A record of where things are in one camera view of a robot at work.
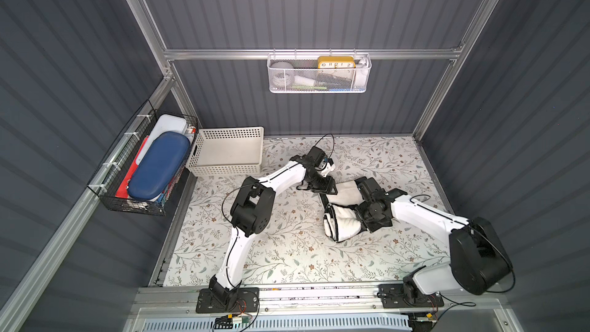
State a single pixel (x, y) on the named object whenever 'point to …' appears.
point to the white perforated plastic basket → (227, 151)
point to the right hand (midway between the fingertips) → (358, 217)
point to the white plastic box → (164, 124)
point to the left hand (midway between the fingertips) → (336, 195)
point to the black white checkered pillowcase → (342, 219)
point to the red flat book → (122, 190)
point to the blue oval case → (160, 164)
